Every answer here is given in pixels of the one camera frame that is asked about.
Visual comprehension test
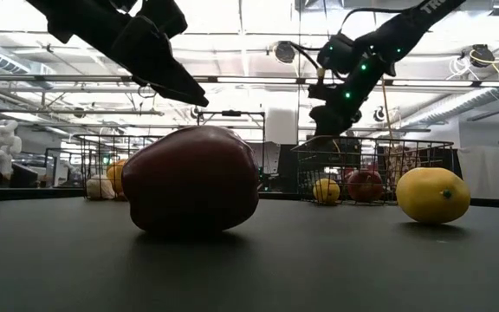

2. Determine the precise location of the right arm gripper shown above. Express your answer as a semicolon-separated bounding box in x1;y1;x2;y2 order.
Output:
307;53;397;139

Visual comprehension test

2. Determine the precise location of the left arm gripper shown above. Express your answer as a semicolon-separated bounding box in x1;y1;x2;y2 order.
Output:
26;0;210;108

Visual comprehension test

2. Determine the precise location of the red yellow apple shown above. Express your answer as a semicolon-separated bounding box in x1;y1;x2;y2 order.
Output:
346;169;386;204

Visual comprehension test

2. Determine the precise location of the yellow lemon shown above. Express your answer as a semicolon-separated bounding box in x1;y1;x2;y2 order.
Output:
312;178;342;206
395;166;472;224

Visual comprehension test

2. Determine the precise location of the yellow bell pepper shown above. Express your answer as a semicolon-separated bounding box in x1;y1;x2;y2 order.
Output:
105;158;128;195

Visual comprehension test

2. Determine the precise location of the dark red apple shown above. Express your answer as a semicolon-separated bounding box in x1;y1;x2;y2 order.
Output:
120;124;261;236

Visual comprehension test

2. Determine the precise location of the white garlic bulb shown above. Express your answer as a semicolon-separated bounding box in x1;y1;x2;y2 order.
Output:
85;173;117;201

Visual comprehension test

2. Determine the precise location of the white fabric cover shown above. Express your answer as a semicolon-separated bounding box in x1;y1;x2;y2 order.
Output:
249;141;282;175

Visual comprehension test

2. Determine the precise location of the white board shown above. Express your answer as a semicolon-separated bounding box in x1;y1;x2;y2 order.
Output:
457;146;499;199

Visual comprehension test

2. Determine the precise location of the black round device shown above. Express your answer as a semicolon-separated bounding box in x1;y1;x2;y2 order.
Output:
10;161;39;189

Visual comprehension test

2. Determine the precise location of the yellow hanging cable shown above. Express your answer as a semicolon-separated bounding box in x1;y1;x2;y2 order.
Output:
380;79;398;151

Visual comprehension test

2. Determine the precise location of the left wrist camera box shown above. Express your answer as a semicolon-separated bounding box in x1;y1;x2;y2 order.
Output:
135;0;189;41

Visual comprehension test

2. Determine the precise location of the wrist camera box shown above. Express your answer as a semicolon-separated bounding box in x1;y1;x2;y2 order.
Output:
316;31;358;75
135;0;189;41

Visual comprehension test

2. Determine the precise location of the metal wire basket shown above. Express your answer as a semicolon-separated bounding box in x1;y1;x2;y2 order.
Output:
72;133;165;202
290;136;456;206

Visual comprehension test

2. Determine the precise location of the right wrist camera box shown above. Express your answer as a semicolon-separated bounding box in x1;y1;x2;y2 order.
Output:
316;31;358;75

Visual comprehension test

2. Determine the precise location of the black ceiling cable reel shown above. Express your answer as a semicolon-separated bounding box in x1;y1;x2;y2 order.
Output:
469;42;496;68
273;40;296;65

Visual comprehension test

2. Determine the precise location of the black metal gantry frame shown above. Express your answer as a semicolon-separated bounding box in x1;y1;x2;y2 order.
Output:
196;109;267;144

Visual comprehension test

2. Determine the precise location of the long ceiling light rail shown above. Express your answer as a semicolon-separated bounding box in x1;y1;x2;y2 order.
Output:
0;73;499;88

